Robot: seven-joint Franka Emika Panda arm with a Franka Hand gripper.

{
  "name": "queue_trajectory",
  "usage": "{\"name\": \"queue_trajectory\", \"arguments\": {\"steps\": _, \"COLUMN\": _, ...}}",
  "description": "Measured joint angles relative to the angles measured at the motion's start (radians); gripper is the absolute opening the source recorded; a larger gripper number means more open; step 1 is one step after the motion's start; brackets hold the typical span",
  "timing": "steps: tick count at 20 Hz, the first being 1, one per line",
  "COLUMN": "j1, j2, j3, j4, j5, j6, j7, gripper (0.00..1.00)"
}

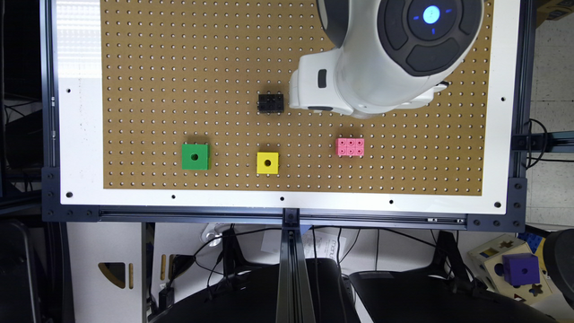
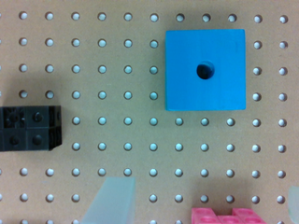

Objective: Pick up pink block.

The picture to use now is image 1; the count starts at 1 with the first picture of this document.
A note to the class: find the black chair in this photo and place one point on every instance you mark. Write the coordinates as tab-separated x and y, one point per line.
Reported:
407	298
253	298

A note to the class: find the brown pegboard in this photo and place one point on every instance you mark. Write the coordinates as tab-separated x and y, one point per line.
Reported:
190	72

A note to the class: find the black chair left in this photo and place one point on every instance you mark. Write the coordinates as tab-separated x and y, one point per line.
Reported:
253	298

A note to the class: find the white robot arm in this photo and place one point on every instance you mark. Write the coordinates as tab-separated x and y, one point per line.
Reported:
388	54

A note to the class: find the black chair right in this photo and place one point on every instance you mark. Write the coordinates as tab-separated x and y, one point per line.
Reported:
407	298

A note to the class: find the white cabinet with cutouts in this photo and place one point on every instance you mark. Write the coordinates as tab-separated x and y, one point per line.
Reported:
108	271

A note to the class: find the green cube with hole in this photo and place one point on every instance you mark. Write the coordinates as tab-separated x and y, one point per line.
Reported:
195	157

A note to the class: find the wooden shape sorter box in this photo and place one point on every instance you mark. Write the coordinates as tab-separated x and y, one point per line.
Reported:
488	259

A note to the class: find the yellow cube with hole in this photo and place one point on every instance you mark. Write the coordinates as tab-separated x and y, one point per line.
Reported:
268	163

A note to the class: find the black building block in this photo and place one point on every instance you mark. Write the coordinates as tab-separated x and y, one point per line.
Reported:
270	103

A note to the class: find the pink building block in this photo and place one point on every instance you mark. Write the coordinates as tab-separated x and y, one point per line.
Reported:
349	147

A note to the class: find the dark aluminium table frame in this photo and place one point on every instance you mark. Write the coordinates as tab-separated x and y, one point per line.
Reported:
72	177

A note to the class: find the purple cube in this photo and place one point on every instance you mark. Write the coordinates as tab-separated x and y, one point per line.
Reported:
521	269

